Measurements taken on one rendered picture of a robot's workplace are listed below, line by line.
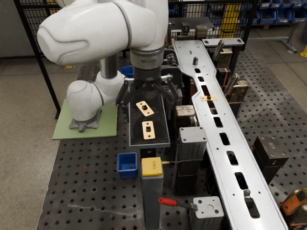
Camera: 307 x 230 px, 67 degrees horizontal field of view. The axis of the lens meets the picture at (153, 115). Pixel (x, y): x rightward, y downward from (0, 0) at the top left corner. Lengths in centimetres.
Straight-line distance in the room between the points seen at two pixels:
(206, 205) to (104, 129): 87
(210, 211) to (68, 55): 60
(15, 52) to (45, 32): 322
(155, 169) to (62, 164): 75
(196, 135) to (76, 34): 58
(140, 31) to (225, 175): 63
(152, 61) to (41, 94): 261
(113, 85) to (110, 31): 91
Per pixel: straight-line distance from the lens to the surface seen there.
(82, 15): 49
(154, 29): 55
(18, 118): 291
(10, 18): 346
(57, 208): 125
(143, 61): 59
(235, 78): 126
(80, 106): 139
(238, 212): 88
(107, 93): 141
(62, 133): 152
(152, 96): 96
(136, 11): 52
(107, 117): 154
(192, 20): 203
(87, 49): 48
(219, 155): 99
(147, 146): 78
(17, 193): 228
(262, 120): 167
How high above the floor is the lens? 177
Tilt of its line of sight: 44 degrees down
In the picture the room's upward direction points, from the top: straight up
